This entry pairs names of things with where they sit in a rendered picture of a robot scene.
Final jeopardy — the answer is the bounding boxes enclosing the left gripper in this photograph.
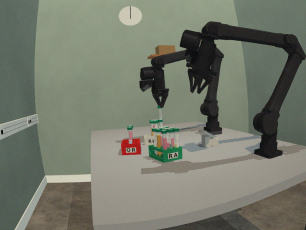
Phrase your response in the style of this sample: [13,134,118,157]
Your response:
[186,52,217,94]

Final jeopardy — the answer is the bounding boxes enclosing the test tube with green cap and pink liquid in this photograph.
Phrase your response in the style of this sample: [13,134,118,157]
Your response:
[161,129,168,150]

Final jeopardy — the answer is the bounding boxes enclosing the green tube rack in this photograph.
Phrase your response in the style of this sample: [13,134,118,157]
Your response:
[148,144,183,163]

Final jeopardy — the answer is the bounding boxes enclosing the red block with round holes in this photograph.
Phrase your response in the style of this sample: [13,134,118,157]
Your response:
[121,138,141,155]

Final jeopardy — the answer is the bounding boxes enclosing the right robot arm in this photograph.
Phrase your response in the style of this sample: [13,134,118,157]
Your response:
[139,47,224,132]

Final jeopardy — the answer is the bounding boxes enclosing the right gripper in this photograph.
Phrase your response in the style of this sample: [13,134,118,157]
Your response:
[151,79,169,108]

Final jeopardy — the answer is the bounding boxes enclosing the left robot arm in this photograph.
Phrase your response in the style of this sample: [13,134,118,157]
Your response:
[180,21,306,159]

